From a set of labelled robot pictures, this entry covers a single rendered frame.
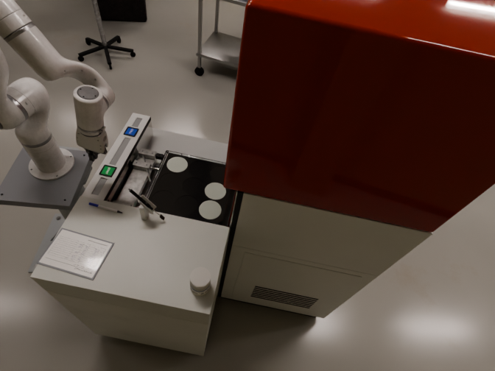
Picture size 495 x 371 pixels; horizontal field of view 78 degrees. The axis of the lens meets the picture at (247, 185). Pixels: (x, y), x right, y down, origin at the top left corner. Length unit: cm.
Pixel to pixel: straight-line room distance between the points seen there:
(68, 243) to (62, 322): 102
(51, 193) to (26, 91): 45
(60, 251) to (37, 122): 53
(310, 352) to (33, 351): 160
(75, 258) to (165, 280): 33
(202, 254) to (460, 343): 201
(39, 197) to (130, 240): 52
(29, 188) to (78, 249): 48
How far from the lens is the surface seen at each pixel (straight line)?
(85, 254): 128
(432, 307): 271
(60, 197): 159
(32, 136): 151
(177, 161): 156
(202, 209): 139
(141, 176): 154
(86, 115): 113
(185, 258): 121
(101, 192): 142
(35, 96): 144
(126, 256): 124
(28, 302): 239
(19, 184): 170
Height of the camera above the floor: 207
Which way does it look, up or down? 52 degrees down
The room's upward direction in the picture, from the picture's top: 13 degrees clockwise
